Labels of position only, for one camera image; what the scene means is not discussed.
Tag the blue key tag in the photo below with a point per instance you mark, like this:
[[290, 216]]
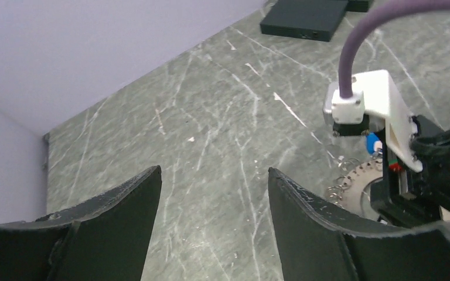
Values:
[[373, 144]]

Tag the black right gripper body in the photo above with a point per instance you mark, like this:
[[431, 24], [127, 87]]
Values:
[[406, 198]]

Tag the small black flat box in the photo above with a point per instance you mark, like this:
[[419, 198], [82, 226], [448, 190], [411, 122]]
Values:
[[359, 5]]

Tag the round metal key organizer disc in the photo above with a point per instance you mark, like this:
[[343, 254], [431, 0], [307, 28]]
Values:
[[351, 190]]

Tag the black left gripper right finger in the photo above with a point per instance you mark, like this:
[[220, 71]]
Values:
[[318, 240]]

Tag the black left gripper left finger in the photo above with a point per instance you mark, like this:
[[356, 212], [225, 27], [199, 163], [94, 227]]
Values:
[[103, 238]]

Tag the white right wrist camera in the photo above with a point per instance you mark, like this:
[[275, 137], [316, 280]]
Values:
[[376, 105]]

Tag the large black flat box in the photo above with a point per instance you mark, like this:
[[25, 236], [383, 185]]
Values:
[[311, 19]]

